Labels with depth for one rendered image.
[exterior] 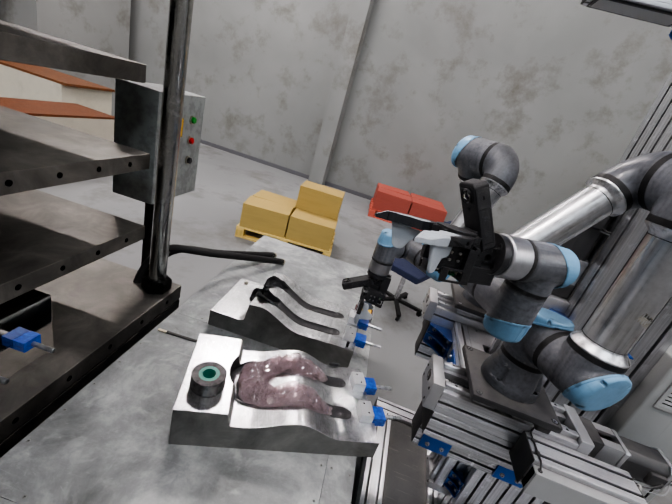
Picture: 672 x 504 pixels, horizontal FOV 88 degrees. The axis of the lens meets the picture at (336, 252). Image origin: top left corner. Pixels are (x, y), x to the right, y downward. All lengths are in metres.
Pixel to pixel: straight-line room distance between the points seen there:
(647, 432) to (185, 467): 1.24
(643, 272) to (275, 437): 0.84
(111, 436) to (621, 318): 1.10
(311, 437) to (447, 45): 6.98
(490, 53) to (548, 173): 2.38
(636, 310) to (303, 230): 3.24
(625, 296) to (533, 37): 6.87
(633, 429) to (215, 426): 1.16
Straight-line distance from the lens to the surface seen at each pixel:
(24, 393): 1.15
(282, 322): 1.17
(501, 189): 1.19
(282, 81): 7.83
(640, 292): 0.88
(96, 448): 0.99
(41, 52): 1.02
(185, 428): 0.93
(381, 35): 7.48
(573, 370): 0.92
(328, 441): 0.97
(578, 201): 0.88
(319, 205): 4.03
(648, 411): 1.38
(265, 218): 3.82
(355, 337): 1.21
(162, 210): 1.31
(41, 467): 0.98
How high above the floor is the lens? 1.59
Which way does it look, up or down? 22 degrees down
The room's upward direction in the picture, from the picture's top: 17 degrees clockwise
